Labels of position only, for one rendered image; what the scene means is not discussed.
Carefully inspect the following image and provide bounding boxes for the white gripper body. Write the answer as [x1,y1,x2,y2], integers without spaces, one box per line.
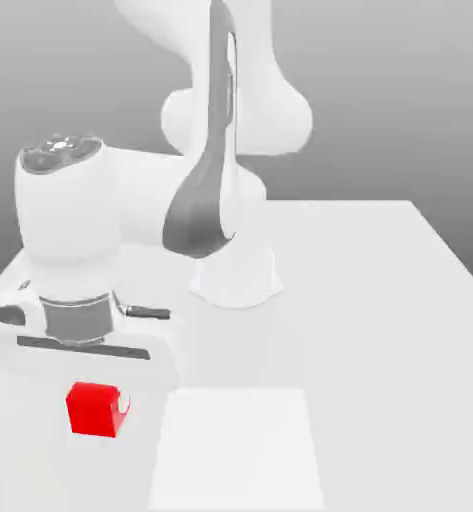
[0,318,178,386]

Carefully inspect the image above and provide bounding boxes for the small red cube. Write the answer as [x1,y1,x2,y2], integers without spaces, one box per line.
[65,381,132,439]

